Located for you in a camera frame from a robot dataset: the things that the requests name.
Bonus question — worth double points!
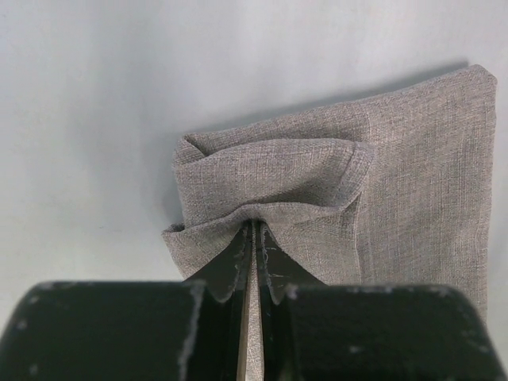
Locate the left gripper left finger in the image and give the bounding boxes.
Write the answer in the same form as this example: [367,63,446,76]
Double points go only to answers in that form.
[1,224,252,380]

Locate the grey cloth napkin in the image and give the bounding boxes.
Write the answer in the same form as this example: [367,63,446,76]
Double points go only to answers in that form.
[163,65,497,380]

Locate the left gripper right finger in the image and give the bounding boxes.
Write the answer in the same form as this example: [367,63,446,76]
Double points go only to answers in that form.
[256,222,504,380]

